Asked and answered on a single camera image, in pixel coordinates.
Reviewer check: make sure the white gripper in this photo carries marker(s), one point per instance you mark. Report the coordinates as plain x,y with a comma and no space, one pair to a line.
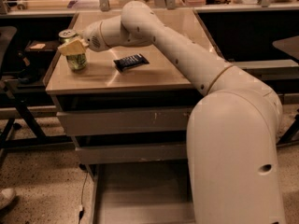
92,36

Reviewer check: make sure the green soda can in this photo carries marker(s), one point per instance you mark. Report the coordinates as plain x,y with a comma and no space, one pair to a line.
75,62

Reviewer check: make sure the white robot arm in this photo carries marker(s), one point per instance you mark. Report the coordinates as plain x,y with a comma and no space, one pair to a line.
231,132

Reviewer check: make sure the grey drawer cabinet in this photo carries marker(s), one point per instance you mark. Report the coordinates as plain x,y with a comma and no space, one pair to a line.
102,86

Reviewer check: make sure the grey top drawer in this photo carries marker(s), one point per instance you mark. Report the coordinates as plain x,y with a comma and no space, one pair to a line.
128,120

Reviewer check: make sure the grey middle drawer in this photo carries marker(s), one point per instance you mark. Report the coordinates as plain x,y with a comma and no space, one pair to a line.
132,153

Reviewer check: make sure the grey open bottom drawer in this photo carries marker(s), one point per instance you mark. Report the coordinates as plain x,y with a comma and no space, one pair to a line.
156,192

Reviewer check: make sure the dark box on shelf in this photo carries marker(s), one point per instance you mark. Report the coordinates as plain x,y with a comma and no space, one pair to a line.
40,53

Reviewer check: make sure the dark blue snack bar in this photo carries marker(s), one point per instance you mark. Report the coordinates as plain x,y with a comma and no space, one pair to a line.
130,62

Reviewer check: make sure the black office chair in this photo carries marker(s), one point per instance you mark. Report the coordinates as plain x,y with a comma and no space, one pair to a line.
6,36

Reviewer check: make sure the white shoe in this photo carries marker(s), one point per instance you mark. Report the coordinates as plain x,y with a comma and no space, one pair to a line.
6,197

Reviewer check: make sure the black wheeled stand leg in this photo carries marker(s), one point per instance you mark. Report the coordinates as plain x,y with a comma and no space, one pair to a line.
286,139

